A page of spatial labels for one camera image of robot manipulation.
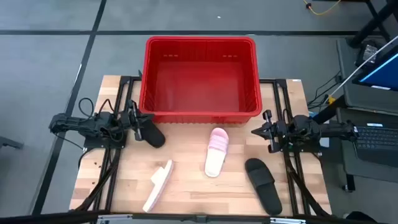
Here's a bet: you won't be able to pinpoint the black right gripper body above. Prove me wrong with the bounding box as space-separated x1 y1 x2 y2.
262 109 293 154

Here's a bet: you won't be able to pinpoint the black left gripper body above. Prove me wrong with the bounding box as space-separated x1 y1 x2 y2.
119 99 144 141

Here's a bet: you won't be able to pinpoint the black slide sandal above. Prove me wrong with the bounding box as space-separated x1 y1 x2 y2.
244 157 283 216
141 119 166 149

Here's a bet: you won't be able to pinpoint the red plastic bin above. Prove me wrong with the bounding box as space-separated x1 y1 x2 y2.
138 35 264 124

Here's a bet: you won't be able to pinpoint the grey desk surface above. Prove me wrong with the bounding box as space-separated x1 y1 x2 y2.
337 107 398 184
335 37 398 114

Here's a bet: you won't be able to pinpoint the thin white rod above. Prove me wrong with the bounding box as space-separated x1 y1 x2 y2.
331 35 398 98

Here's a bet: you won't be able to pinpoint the black laptop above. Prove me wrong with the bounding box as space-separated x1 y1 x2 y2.
353 123 398 168

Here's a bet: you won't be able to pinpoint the black beam with silver brackets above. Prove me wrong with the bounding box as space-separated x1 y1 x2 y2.
0 210 398 224

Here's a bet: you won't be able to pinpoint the monitor with blue screen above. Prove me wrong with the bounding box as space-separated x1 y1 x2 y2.
352 46 398 91

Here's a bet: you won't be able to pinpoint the black power adapter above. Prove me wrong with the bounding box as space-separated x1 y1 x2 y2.
356 39 379 68

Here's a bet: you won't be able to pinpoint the grey chair leg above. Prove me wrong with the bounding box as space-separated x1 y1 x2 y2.
0 136 25 150

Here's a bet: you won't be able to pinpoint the black stand beam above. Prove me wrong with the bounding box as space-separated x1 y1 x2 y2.
348 0 398 49

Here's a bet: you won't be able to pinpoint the black aluminium frame rail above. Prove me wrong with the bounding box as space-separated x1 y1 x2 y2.
259 78 312 216
91 75 142 215

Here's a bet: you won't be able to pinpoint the black cable bundle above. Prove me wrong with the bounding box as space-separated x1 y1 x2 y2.
74 148 122 213
284 152 332 217

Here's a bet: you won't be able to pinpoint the yellow cable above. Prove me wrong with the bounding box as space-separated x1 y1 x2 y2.
303 0 342 16

